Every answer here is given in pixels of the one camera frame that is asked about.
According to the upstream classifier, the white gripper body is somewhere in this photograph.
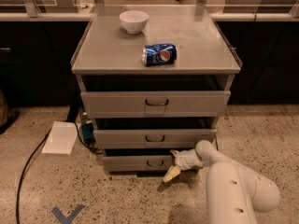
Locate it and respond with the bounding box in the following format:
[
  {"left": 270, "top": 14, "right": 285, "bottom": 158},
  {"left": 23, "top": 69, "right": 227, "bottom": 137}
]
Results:
[{"left": 175, "top": 149, "right": 203, "bottom": 171}]

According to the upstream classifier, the grey bottom drawer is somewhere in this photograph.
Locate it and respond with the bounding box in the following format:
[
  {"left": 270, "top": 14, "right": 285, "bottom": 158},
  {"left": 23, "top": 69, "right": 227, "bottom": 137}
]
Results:
[{"left": 103, "top": 155, "right": 175, "bottom": 173}]

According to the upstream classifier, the grey drawer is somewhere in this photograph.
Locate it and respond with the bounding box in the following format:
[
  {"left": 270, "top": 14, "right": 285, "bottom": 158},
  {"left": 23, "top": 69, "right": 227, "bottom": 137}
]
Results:
[
  {"left": 93, "top": 129, "right": 216, "bottom": 149},
  {"left": 81, "top": 91, "right": 230, "bottom": 118},
  {"left": 103, "top": 155, "right": 175, "bottom": 173}
]

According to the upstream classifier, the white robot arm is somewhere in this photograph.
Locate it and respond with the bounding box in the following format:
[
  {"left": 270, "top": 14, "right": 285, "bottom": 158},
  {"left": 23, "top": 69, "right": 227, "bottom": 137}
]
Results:
[{"left": 164, "top": 140, "right": 280, "bottom": 224}]

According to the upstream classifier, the grey middle drawer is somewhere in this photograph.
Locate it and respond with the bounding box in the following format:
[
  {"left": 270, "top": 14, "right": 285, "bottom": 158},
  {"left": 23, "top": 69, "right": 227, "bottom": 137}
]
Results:
[{"left": 93, "top": 129, "right": 216, "bottom": 149}]

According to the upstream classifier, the grey top drawer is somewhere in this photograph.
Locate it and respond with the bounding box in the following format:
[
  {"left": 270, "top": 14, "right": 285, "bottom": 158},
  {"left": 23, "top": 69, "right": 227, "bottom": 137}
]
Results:
[{"left": 81, "top": 91, "right": 230, "bottom": 118}]

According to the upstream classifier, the grey drawer cabinet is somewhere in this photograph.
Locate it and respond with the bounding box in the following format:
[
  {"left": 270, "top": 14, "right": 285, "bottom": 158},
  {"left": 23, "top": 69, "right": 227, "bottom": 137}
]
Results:
[{"left": 70, "top": 4, "right": 243, "bottom": 176}]

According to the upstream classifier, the blue box behind cabinet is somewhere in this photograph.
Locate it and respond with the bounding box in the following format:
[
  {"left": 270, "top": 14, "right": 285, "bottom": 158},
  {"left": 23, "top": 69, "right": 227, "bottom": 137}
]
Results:
[{"left": 81, "top": 123, "right": 94, "bottom": 144}]

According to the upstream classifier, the blue Pepsi can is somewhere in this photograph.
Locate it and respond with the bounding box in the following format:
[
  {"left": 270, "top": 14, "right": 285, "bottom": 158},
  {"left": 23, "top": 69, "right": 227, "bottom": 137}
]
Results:
[{"left": 141, "top": 43, "right": 178, "bottom": 66}]

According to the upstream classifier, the white paper sheet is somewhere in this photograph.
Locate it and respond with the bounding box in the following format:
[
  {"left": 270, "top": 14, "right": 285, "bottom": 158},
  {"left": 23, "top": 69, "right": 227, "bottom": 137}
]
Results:
[{"left": 42, "top": 121, "right": 78, "bottom": 155}]

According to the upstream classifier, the blue tape floor mark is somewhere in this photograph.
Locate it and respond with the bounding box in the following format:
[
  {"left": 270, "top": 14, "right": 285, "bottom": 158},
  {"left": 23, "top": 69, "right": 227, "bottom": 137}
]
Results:
[{"left": 50, "top": 203, "right": 86, "bottom": 224}]

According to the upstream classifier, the white bowl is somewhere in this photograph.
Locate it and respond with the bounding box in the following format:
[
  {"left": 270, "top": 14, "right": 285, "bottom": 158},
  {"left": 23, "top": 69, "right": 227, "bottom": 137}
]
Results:
[{"left": 119, "top": 10, "right": 149, "bottom": 35}]

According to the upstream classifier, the brown bag at left edge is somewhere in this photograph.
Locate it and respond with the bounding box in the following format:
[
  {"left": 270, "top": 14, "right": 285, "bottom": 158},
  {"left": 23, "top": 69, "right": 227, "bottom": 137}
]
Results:
[{"left": 0, "top": 89, "right": 13, "bottom": 129}]

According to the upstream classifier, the black cable left floor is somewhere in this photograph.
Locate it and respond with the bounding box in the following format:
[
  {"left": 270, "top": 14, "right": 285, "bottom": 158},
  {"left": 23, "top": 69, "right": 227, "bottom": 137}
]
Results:
[{"left": 15, "top": 121, "right": 104, "bottom": 224}]

